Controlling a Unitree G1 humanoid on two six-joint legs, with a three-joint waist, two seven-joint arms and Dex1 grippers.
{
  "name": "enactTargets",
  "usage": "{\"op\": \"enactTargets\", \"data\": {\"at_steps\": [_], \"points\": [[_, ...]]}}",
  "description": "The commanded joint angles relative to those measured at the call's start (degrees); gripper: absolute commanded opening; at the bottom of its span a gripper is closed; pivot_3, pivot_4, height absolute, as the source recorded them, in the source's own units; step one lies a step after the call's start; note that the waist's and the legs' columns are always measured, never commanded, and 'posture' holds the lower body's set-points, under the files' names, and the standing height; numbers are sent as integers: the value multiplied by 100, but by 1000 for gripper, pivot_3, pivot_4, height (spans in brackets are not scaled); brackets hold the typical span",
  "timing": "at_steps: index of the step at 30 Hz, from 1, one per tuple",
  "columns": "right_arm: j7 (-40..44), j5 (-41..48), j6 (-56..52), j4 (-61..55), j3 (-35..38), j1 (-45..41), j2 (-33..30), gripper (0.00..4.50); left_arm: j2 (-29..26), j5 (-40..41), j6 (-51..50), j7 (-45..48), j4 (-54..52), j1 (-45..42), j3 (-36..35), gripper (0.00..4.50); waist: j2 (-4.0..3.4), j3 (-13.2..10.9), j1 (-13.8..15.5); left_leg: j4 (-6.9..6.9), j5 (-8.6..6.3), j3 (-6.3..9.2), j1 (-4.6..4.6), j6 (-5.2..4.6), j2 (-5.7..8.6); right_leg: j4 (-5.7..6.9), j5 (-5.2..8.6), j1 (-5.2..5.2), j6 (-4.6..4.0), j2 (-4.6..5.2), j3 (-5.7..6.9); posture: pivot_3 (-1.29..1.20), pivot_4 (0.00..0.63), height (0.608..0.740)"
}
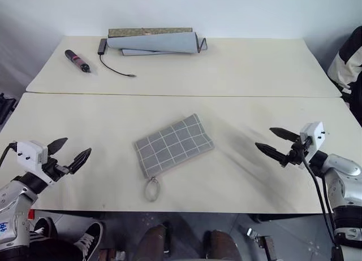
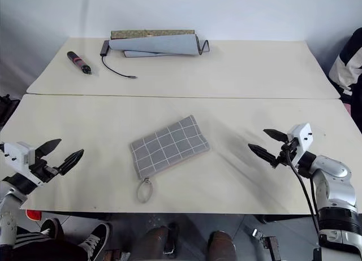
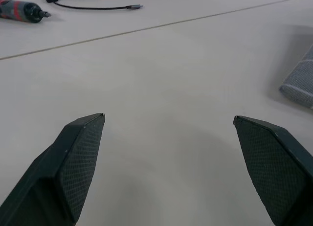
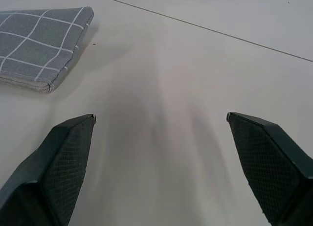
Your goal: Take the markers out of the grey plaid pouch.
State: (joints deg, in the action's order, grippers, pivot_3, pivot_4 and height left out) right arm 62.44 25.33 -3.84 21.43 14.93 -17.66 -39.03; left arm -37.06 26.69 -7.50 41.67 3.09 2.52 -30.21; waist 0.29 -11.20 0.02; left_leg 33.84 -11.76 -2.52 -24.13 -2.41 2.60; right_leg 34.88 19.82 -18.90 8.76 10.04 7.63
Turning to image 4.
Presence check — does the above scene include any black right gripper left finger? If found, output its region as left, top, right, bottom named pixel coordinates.
left=0, top=113, right=97, bottom=226

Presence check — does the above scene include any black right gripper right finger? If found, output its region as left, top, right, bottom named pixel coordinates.
left=226, top=112, right=313, bottom=226

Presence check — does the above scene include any grey checked fabric pouch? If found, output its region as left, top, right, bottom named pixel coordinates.
left=0, top=6, right=95, bottom=94

